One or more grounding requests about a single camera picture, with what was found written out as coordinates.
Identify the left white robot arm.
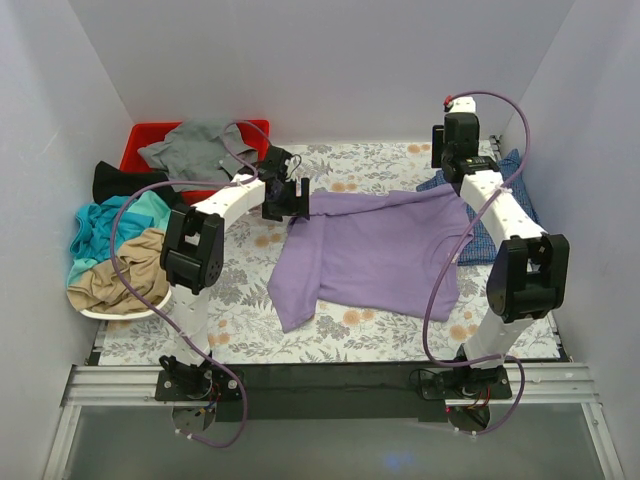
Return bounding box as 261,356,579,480
160,146,310,400

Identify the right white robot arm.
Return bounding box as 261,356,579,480
431,101,569,398

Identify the grey collared shirt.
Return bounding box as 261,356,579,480
138,119,259,183

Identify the blue checkered folded shirt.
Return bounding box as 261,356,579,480
416,149,539,266

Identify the beige shirt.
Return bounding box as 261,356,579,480
67,228,174,316

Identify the red plastic bin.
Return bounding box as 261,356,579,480
120,120,269,206

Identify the black shirt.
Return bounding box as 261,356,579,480
92,161,168,204

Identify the teal shirt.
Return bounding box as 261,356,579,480
66,191,170,286

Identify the white oval basket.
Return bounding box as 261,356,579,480
79,207,190,321

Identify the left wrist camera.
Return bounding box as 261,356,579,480
286,154,303,201

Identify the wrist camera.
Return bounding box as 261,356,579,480
286,154,303,201
444,96,476,114

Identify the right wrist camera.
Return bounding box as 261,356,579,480
444,96,476,114

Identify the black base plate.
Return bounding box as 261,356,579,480
154,359,515,422

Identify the aluminium frame rail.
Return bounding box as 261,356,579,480
44,362,624,479

